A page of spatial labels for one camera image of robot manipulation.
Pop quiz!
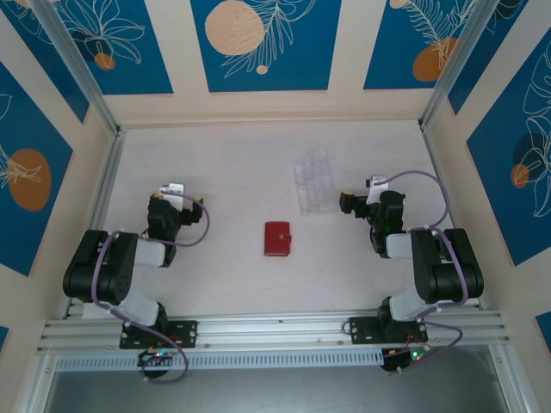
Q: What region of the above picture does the red leather card holder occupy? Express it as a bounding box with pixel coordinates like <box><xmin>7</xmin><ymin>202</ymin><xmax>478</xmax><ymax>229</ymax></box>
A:
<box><xmin>263</xmin><ymin>220</ymin><xmax>293</xmax><ymax>258</ymax></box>

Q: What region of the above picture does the clear plastic card rack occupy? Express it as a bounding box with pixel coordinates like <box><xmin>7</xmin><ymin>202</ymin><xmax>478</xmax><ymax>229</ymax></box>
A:
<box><xmin>293</xmin><ymin>145</ymin><xmax>337</xmax><ymax>216</ymax></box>

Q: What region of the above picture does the black electronics board with LEDs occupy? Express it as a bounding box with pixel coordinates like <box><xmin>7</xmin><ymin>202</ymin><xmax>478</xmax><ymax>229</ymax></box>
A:
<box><xmin>381</xmin><ymin>346</ymin><xmax>431</xmax><ymax>374</ymax></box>
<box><xmin>136</xmin><ymin>348</ymin><xmax>176</xmax><ymax>382</ymax></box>

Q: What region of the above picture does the aluminium side rail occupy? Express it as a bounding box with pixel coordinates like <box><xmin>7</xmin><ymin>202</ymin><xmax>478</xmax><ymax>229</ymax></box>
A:
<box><xmin>64</xmin><ymin>128</ymin><xmax>127</xmax><ymax>319</ymax></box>
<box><xmin>419</xmin><ymin>124</ymin><xmax>483</xmax><ymax>309</ymax></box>

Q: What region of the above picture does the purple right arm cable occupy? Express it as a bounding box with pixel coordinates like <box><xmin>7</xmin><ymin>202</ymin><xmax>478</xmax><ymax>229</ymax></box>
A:
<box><xmin>374</xmin><ymin>170</ymin><xmax>470</xmax><ymax>374</ymax></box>

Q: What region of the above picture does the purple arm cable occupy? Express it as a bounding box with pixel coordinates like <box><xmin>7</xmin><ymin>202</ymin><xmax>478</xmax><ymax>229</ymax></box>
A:
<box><xmin>374</xmin><ymin>170</ymin><xmax>470</xmax><ymax>374</ymax></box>
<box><xmin>92</xmin><ymin>192</ymin><xmax>212</xmax><ymax>385</ymax></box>

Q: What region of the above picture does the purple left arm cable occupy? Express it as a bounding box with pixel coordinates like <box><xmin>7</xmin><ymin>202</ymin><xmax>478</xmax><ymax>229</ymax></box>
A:
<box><xmin>92</xmin><ymin>192</ymin><xmax>212</xmax><ymax>385</ymax></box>

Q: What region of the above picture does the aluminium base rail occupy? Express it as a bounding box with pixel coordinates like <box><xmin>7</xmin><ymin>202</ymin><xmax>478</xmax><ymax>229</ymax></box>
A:
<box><xmin>36</xmin><ymin>305</ymin><xmax>511</xmax><ymax>354</ymax></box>

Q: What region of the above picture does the aluminium frame post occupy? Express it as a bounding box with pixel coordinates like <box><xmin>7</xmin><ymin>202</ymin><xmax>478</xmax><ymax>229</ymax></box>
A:
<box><xmin>418</xmin><ymin>0</ymin><xmax>507</xmax><ymax>133</ymax></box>
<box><xmin>29</xmin><ymin>0</ymin><xmax>121</xmax><ymax>137</ymax></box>

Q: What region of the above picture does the white slotted cable duct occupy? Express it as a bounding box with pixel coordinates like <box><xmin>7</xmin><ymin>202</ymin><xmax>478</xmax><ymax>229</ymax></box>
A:
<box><xmin>54</xmin><ymin>348</ymin><xmax>384</xmax><ymax>372</ymax></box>

